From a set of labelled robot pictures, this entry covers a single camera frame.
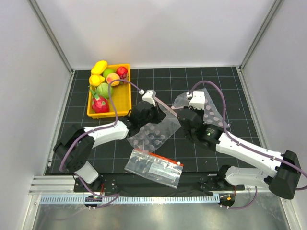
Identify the pink polka dot zip bag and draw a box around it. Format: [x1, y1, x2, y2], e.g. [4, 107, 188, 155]
[128, 89, 229, 152]

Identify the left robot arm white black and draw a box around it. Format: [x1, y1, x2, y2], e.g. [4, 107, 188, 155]
[53, 102, 166, 192]

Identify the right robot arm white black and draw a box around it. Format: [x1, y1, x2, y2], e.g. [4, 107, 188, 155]
[177, 108, 301, 200]

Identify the clear bag orange zipper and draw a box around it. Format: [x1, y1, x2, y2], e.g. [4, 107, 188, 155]
[125, 149, 184, 189]

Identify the yellow plastic tray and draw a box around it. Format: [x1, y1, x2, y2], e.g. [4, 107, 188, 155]
[87, 64, 132, 119]

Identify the dark red grapes toy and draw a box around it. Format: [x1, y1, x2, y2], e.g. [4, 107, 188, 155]
[120, 73, 129, 80]

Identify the red dragon fruit toy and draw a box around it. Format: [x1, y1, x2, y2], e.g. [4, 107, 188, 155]
[90, 89, 110, 113]

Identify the green cabbage toy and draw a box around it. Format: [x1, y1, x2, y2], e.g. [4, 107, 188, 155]
[95, 82, 113, 99]

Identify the orange peach toy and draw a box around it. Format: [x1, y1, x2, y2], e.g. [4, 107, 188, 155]
[106, 73, 120, 87]

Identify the red apple toy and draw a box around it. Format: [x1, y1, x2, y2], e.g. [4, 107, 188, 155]
[116, 66, 128, 76]

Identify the green lime toy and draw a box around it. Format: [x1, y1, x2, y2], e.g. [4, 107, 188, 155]
[103, 68, 116, 78]

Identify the yellow lemon toy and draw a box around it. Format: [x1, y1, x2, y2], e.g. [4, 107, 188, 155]
[89, 75, 105, 87]

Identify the yellow mango toy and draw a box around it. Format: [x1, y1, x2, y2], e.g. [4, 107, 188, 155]
[91, 60, 108, 75]

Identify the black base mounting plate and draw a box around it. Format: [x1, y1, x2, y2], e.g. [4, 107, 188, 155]
[86, 172, 245, 197]

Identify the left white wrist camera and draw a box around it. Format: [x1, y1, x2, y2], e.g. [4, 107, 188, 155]
[142, 90, 156, 106]

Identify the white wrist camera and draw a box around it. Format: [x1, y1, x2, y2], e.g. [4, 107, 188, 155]
[142, 90, 156, 106]
[187, 91, 206, 110]

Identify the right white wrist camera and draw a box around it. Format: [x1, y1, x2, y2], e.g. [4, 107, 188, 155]
[187, 91, 206, 110]

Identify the slotted white cable duct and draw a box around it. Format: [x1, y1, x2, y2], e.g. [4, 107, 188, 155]
[40, 194, 220, 205]

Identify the right aluminium frame post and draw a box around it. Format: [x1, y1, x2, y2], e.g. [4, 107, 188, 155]
[239, 0, 284, 72]

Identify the aluminium frame post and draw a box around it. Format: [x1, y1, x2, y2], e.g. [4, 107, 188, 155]
[239, 0, 284, 72]
[27, 0, 73, 75]

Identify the left aluminium frame post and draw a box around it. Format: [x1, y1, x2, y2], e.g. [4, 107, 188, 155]
[27, 0, 73, 75]

